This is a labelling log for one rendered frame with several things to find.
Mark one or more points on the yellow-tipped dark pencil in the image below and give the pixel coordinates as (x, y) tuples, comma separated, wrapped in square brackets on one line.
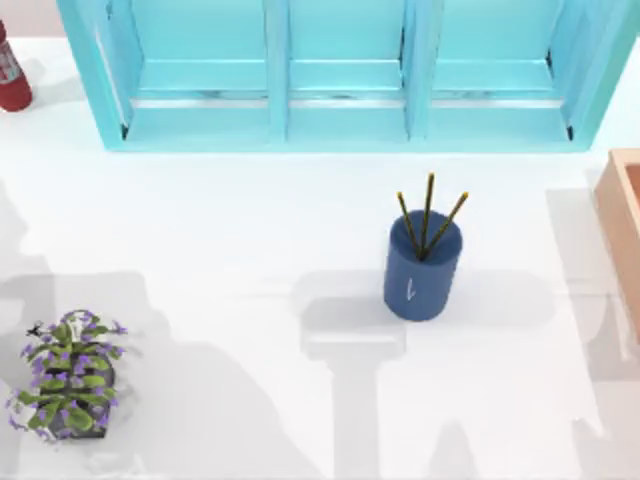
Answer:
[(407, 222), (447, 220), (427, 210)]

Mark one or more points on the blue pen cup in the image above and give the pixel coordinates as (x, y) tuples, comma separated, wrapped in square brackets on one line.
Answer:
[(420, 290)]

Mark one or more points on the light blue rack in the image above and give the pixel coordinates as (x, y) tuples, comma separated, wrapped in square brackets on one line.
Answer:
[(345, 75)]

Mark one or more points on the purple flowering potted plant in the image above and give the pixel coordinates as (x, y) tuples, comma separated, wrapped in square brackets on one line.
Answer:
[(65, 380)]

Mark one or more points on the salmon-coloured shallow box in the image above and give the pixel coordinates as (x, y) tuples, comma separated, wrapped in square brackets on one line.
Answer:
[(620, 210)]

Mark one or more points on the red bottle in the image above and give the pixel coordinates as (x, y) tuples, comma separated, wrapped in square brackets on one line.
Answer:
[(12, 85)]

